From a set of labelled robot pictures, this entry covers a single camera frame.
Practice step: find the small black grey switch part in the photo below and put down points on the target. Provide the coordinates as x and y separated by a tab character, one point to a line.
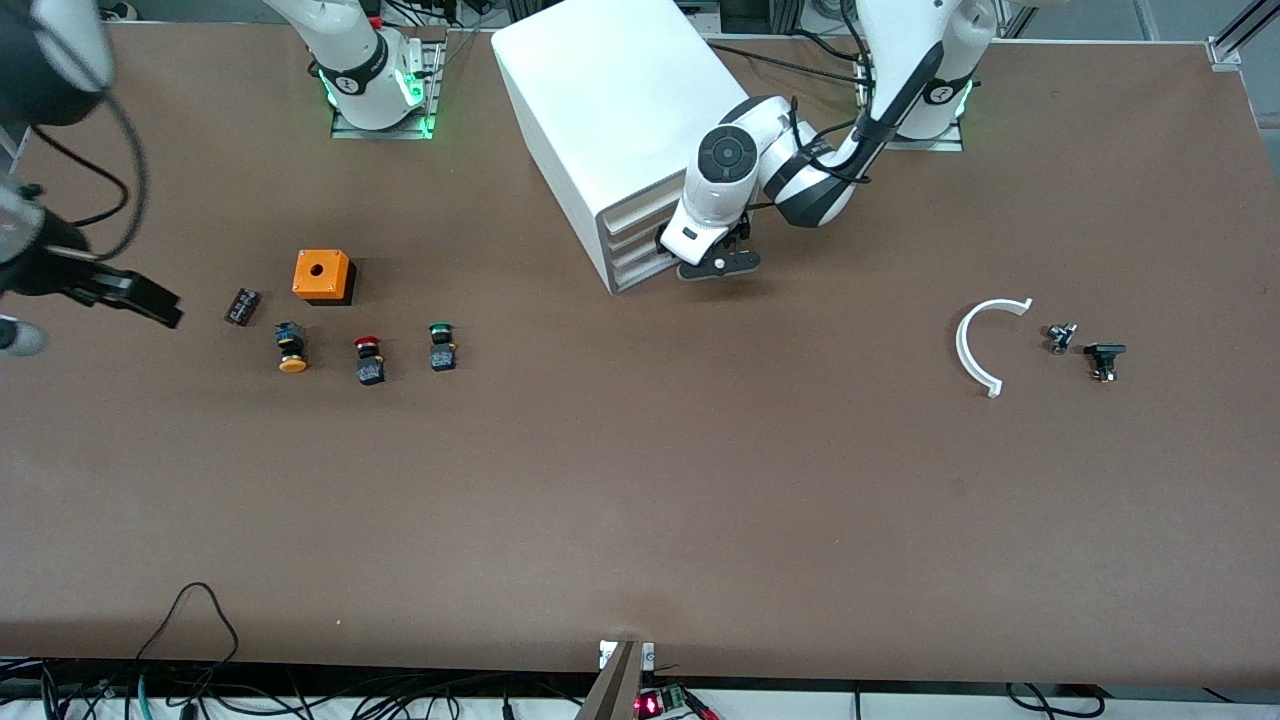
1058	338

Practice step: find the aluminium frame profile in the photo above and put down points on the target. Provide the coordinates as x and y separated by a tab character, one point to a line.
1235	35

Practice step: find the white drawer cabinet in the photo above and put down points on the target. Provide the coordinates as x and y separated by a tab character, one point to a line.
600	90

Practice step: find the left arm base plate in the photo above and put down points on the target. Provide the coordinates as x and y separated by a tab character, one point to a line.
935	146

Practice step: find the orange button box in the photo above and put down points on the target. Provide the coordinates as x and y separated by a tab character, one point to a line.
330	280

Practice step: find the yellow push button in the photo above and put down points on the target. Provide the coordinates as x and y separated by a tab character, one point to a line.
292	362

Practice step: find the small black terminal block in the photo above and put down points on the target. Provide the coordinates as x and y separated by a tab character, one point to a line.
242	307

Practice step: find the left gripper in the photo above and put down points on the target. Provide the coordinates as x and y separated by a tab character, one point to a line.
666	241

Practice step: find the circuit board with red light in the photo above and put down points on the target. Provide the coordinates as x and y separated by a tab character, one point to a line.
665	703

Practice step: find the black flat-head switch part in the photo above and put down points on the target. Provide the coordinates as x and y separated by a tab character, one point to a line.
1104	351

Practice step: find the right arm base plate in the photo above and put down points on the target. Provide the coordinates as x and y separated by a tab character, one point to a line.
385	132

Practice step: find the green push button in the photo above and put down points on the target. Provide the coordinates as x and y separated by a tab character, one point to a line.
443	358

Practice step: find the white curved plastic arc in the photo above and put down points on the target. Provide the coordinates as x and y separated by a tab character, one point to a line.
962	345

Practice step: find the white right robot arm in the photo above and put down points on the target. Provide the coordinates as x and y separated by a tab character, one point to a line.
350	50

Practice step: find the red push button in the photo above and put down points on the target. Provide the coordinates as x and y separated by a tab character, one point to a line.
370	372

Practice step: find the lowest white drawer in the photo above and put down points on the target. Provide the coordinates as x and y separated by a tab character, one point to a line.
640	268

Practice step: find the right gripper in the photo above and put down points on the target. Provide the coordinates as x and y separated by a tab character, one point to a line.
42	273

